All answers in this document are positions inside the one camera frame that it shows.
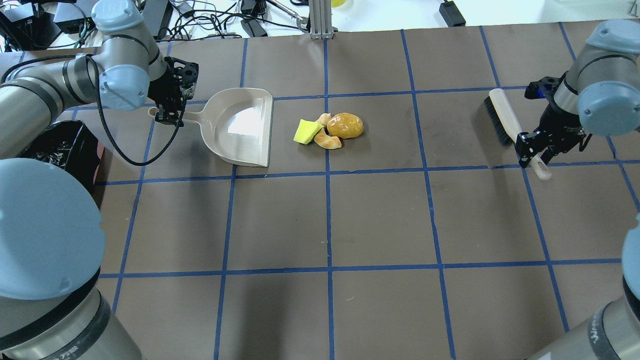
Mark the yellow toy potato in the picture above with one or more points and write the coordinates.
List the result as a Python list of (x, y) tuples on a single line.
[(345, 125)]

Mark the aluminium frame post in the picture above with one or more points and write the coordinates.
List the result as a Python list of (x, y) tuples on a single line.
[(320, 20)]

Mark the white hand brush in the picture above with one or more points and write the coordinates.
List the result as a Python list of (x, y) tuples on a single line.
[(507, 126)]

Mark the bin with black bag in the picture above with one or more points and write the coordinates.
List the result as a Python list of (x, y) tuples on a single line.
[(71, 146)]

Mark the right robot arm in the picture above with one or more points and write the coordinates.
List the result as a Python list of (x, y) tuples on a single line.
[(598, 95)]

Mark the toy croissant piece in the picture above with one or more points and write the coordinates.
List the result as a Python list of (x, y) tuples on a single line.
[(326, 141)]

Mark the yellow green sponge piece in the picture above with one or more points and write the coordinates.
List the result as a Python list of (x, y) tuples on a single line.
[(306, 131)]

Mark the small toy bread piece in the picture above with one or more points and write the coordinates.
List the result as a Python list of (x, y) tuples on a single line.
[(324, 119)]

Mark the beige dustpan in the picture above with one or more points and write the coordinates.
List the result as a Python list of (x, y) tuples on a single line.
[(234, 124)]

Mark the black power brick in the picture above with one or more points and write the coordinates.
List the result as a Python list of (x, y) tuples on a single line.
[(451, 14)]

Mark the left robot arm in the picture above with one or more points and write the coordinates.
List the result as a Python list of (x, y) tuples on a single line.
[(52, 243)]

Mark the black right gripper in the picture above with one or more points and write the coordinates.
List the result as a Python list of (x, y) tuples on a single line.
[(559, 125)]

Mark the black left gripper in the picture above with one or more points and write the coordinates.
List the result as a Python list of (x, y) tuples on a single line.
[(161, 90)]

